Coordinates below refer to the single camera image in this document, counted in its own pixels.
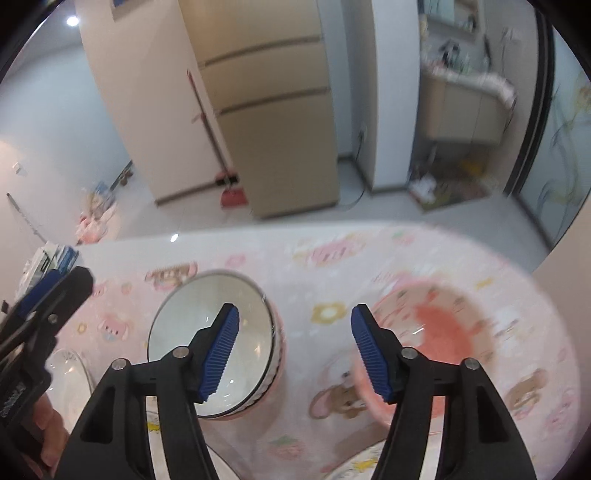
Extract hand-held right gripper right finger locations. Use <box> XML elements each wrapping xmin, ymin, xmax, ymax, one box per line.
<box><xmin>351</xmin><ymin>304</ymin><xmax>539</xmax><ymax>480</ymax></box>

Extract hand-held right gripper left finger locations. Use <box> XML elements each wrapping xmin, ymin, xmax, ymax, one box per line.
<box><xmin>54</xmin><ymin>302</ymin><xmax>241</xmax><ymax>480</ymax></box>

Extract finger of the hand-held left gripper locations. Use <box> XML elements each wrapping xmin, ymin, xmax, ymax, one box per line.
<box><xmin>0</xmin><ymin>266</ymin><xmax>94</xmax><ymax>370</ymax></box>

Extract white bowl with dark rim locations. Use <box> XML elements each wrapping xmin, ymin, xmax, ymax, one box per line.
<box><xmin>147</xmin><ymin>269</ymin><xmax>284</xmax><ymax>421</ymax></box>

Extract pink rabbit print bowl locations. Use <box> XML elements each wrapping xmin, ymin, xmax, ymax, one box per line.
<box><xmin>353</xmin><ymin>279</ymin><xmax>497</xmax><ymax>428</ymax></box>

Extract cartoon print white plate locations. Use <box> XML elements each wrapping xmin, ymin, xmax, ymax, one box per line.
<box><xmin>318</xmin><ymin>406</ymin><xmax>451</xmax><ymax>480</ymax></box>

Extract person's left hand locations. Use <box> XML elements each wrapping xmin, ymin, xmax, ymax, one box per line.
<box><xmin>25</xmin><ymin>394</ymin><xmax>71</xmax><ymax>469</ymax></box>

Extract stack of boxes and papers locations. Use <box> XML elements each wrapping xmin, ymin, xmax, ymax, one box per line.
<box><xmin>15</xmin><ymin>244</ymin><xmax>80</xmax><ymax>303</ymax></box>

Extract pink bags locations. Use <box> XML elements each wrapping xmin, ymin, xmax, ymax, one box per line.
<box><xmin>75</xmin><ymin>179</ymin><xmax>122</xmax><ymax>246</ymax></box>

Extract thin white pole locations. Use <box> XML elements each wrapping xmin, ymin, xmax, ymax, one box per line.
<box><xmin>6</xmin><ymin>192</ymin><xmax>48</xmax><ymax>244</ymax></box>

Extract printed pink tablecloth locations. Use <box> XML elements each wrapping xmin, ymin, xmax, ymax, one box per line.
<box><xmin>46</xmin><ymin>222</ymin><xmax>583</xmax><ymax>480</ymax></box>

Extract patterned bathroom floor mat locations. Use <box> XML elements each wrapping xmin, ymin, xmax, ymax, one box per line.
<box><xmin>407</xmin><ymin>174</ymin><xmax>494</xmax><ymax>214</ymax></box>

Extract beige refrigerator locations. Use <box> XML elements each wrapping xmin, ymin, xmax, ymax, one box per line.
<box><xmin>178</xmin><ymin>0</ymin><xmax>342</xmax><ymax>220</ymax></box>

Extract beige vanity cabinet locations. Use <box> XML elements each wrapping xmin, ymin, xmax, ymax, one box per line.
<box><xmin>421</xmin><ymin>69</ymin><xmax>514</xmax><ymax>147</ymax></box>

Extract frosted glass sliding door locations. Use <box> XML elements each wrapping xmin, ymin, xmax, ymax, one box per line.
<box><xmin>502</xmin><ymin>18</ymin><xmax>591</xmax><ymax>256</ymax></box>

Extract white crumpled towel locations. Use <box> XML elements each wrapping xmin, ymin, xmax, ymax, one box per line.
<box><xmin>479</xmin><ymin>73</ymin><xmax>518</xmax><ymax>110</ymax></box>

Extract group of toiletry bottles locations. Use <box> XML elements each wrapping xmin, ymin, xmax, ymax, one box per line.
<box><xmin>422</xmin><ymin>39</ymin><xmax>477</xmax><ymax>75</ymax></box>

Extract bathroom mirror cabinet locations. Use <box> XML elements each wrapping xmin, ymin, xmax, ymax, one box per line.
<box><xmin>418</xmin><ymin>0</ymin><xmax>485</xmax><ymax>43</ymax></box>

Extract grey power cable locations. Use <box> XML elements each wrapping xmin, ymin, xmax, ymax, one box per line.
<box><xmin>338</xmin><ymin>134</ymin><xmax>371</xmax><ymax>209</ymax></box>

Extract broom with wooden handle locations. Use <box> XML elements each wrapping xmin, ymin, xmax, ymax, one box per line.
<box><xmin>186</xmin><ymin>68</ymin><xmax>240</xmax><ymax>188</ymax></box>

